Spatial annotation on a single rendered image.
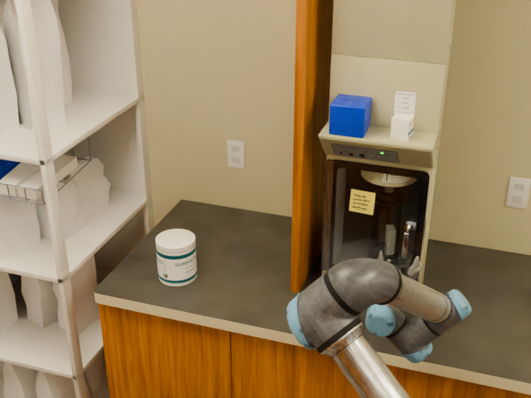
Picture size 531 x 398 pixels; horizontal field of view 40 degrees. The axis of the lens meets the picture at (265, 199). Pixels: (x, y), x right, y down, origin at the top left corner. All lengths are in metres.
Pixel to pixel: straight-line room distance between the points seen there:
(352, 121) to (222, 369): 0.92
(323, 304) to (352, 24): 0.85
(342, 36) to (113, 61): 1.11
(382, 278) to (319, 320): 0.16
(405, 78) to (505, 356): 0.84
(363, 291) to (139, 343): 1.14
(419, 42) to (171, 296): 1.09
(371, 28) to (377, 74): 0.13
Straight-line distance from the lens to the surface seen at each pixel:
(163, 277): 2.43
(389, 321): 1.87
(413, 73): 2.09
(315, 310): 1.58
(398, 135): 2.06
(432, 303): 1.78
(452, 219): 2.73
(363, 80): 2.12
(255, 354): 2.34
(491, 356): 2.22
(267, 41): 2.63
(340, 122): 2.06
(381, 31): 2.07
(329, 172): 2.23
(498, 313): 2.40
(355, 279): 1.55
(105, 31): 2.89
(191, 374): 2.50
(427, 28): 2.05
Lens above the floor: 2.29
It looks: 27 degrees down
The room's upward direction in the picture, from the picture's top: straight up
